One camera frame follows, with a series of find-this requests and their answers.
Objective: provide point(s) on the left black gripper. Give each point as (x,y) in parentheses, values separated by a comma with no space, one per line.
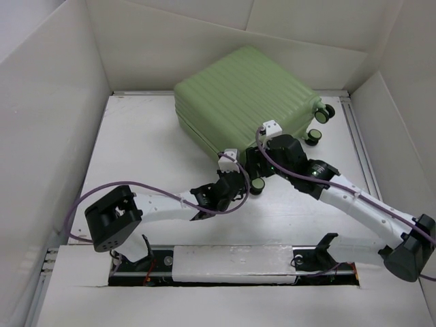
(242,190)

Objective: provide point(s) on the white foam base cover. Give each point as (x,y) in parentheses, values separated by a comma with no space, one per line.
(260,264)

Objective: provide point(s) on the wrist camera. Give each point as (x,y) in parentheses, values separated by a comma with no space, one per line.
(270,129)
(228,161)

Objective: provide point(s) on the black metal base rail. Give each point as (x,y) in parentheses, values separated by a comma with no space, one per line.
(158,271)

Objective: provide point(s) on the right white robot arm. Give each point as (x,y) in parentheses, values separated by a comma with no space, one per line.
(407,242)

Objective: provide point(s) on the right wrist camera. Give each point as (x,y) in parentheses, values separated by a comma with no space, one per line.
(270,129)

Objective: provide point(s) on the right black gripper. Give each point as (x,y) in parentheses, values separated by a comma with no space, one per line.
(252,159)

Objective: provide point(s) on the green suitcase blue lining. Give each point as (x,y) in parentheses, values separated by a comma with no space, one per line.
(222,106)

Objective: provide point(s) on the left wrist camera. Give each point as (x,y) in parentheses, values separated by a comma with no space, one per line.
(228,161)

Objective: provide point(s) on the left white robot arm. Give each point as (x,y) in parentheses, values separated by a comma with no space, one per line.
(114,221)

